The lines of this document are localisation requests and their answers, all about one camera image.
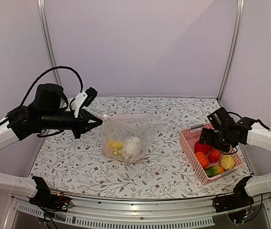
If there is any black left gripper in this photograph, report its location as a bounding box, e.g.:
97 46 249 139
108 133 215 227
40 108 103 138

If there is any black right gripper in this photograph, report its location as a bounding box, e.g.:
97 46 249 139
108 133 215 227
199 128 231 153

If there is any red toy apple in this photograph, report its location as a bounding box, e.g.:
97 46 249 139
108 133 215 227
194 140 211 155

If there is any yellow toy banana bunch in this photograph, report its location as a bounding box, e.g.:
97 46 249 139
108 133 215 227
107 141 124 156

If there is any clear zip top bag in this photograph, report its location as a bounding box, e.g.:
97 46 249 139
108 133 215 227
101 114 166 164

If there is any white toy cauliflower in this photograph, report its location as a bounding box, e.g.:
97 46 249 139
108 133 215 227
121 136 142 163

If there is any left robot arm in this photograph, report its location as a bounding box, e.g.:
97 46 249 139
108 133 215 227
0 83 102 211

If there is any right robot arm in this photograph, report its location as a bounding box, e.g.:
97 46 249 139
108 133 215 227
199 107 271 208

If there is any pink plastic basket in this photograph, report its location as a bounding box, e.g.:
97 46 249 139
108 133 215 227
180 123 243 185

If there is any red orange toy mango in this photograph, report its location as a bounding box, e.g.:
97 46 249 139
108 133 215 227
209 148 221 163

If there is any orange toy tangerine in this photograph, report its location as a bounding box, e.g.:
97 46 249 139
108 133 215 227
195 151 210 168

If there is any yellow toy corn piece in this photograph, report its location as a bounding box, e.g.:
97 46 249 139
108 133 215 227
220 155 235 170

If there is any green orange toy mango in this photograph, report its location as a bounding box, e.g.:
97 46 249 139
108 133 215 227
204 166 225 178

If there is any floral table mat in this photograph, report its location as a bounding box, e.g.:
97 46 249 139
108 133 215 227
30 97 250 199

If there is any small circuit board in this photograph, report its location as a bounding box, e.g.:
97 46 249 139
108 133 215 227
60 201 74 212

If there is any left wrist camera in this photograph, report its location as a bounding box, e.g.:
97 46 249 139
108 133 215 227
70 87 98 118

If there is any front aluminium rail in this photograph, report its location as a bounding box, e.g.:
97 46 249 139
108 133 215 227
5 185 271 229

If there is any left aluminium frame post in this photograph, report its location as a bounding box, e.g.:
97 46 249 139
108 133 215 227
36 0 66 101

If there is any aluminium frame post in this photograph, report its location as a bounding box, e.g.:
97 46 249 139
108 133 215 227
36 0 66 101
217 0 245 104

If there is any right aluminium frame post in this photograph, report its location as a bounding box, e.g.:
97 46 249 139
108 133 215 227
217 0 245 104

